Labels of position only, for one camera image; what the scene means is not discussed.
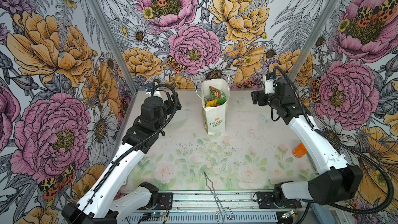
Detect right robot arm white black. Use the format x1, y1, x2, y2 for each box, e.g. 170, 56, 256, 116
251, 90, 363, 206

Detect right green circuit board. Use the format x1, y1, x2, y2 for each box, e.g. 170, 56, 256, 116
281, 210, 296, 218

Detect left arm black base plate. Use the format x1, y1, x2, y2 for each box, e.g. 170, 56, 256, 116
144, 192, 174, 210

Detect metal wire tongs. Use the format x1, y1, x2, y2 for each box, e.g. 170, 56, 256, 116
204, 172, 234, 224

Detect yellow snack packet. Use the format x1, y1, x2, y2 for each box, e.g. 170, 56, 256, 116
205, 99, 219, 107

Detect aluminium front rail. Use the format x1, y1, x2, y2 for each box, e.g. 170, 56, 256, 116
118, 189, 346, 224

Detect white paper bag Love Life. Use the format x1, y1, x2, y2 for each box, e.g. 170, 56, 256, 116
195, 76, 230, 135

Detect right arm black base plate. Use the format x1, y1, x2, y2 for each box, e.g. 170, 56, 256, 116
252, 191, 302, 209

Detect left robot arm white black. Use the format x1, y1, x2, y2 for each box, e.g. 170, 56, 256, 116
62, 92, 181, 224

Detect green snack packet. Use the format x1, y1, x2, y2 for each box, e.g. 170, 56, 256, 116
209, 86, 227, 105

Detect green circuit board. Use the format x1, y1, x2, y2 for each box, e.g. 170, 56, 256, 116
281, 210, 296, 218
142, 212, 165, 220

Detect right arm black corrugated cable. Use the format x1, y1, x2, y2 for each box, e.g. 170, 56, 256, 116
272, 66, 395, 215

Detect left green circuit board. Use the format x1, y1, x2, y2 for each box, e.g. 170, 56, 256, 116
142, 212, 165, 220

